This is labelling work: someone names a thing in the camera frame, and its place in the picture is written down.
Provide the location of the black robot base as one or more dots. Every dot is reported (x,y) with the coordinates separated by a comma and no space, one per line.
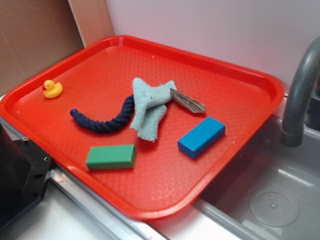
(24,173)

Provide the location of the yellow rubber duck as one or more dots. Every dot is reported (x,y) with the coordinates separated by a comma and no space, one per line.
(52,89)

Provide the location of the red plastic tray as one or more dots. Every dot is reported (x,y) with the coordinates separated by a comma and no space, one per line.
(96,81)

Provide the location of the light teal cloth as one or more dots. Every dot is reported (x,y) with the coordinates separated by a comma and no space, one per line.
(150,107)

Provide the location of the brown wood piece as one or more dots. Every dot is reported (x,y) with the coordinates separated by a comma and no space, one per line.
(187,102)

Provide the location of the blue rectangular block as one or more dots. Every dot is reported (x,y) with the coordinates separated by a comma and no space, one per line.
(201,137)

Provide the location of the green rectangular block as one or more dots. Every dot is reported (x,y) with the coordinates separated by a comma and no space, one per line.
(111,157)

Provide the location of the light wooden board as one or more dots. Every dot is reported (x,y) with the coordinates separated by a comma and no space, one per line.
(92,19)

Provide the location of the grey toy sink basin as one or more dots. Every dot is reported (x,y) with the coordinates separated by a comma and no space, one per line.
(268,191)

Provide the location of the grey faucet spout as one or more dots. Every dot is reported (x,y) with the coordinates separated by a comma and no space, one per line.
(302,106)

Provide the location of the brown cardboard panel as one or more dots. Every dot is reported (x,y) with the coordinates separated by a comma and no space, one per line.
(34,35)

